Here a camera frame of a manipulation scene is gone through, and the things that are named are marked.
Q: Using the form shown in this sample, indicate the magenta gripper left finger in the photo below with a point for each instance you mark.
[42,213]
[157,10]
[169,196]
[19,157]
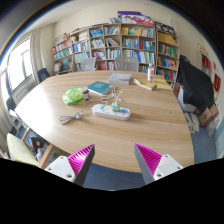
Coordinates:
[75,167]

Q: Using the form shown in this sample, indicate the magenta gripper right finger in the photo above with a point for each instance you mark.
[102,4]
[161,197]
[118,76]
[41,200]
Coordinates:
[154,166]

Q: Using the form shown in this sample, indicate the green charger plug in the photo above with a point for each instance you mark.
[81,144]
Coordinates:
[115,107]

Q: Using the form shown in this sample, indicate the green cushioned wooden chair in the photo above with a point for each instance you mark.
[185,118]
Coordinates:
[20,152]

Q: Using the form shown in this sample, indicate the white power strip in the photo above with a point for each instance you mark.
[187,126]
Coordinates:
[106,111]

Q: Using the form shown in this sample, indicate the green plastic bag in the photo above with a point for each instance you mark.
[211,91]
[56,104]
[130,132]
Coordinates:
[72,96]

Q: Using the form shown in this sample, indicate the small red-capped jar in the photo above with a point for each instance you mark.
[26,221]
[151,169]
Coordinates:
[85,93]

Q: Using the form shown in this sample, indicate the cardboard box on floor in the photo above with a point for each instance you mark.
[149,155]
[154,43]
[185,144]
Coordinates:
[208,115]

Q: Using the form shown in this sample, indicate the yellow open notebook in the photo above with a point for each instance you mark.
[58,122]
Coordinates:
[156,83]

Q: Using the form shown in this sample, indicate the teal book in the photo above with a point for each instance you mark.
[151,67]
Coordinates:
[100,88]

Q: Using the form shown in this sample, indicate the black cloth covered object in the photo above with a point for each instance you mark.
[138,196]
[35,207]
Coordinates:
[197,86]

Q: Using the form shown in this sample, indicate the grey book stack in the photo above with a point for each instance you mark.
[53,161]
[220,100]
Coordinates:
[118,78]

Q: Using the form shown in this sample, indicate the white bottle red label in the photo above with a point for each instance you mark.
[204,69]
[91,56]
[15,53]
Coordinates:
[150,73]

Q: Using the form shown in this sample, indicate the dark office chair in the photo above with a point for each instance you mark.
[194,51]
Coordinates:
[43,74]

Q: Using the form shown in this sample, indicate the grey chair left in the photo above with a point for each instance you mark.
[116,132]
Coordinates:
[88,64]

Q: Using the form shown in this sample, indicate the grey chair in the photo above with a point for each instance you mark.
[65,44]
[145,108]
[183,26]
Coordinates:
[88,64]
[127,63]

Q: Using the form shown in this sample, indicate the grey chair right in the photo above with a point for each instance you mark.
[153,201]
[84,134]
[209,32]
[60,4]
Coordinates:
[127,63]

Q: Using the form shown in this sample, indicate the window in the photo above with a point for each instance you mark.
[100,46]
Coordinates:
[17,68]

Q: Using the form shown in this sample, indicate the wooden bookshelf with books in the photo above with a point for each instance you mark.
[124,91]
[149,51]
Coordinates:
[148,43]

